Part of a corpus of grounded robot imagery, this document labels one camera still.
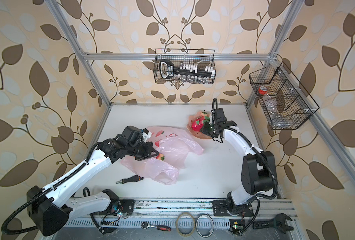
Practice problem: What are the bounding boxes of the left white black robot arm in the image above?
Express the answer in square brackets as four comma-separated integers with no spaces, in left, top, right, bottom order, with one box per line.
[1,126,158,237]

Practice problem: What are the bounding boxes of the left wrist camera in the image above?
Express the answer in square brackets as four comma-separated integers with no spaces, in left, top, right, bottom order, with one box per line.
[122,126,152,143]

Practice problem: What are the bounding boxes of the red-handled ratchet wrench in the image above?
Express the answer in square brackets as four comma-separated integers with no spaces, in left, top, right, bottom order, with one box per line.
[141,222,172,232]

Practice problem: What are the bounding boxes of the clear tape roll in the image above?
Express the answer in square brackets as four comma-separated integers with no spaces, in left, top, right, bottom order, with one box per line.
[175,212,196,237]

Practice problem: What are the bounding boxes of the grey tape roll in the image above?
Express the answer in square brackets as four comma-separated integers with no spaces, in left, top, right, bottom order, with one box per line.
[195,214,215,238]

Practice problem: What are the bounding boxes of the red-capped plastic bottle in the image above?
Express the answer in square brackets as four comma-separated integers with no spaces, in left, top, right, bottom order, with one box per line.
[258,86,288,122]

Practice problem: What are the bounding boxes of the black socket set holder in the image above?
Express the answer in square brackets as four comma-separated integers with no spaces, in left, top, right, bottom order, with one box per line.
[159,60,216,80]

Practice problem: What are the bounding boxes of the pink dragon fruit toy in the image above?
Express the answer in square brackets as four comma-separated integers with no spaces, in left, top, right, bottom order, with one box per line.
[191,117,210,132]

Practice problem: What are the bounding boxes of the black wire basket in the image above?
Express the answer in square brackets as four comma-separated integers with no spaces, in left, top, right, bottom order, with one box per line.
[249,62,319,130]
[153,48,216,85]

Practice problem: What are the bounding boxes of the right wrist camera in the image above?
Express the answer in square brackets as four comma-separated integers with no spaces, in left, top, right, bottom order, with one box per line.
[211,108,227,124]

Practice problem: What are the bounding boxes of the black orange screwdriver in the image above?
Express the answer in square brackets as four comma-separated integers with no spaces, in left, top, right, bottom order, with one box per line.
[116,175,144,184]

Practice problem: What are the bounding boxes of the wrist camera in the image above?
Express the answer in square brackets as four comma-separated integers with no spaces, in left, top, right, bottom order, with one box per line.
[122,126,152,143]
[211,108,227,124]

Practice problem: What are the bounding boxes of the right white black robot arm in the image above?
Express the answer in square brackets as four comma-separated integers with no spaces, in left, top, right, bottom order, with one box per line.
[200,98,278,216]

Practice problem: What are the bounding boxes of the large strawberry toy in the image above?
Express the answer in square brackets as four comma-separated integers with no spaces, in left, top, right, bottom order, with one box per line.
[156,154,165,161]

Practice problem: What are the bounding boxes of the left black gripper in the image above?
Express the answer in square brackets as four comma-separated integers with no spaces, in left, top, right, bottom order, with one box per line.
[126,141,161,159]

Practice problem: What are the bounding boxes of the black adjustable wrench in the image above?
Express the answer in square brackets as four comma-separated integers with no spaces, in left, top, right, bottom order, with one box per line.
[252,213,294,234]

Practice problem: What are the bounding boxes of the pink plastic fruit-print bag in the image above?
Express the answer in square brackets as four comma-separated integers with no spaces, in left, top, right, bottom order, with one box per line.
[121,126,204,185]

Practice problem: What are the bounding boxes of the orange fruit plate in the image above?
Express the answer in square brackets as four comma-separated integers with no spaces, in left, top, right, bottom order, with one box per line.
[186,111,211,140]

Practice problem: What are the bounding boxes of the right black wire basket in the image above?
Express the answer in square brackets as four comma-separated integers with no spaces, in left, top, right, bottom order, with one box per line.
[249,62,319,130]

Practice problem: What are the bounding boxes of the centre black wire basket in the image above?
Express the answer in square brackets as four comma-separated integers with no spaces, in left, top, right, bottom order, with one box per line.
[153,48,216,85]

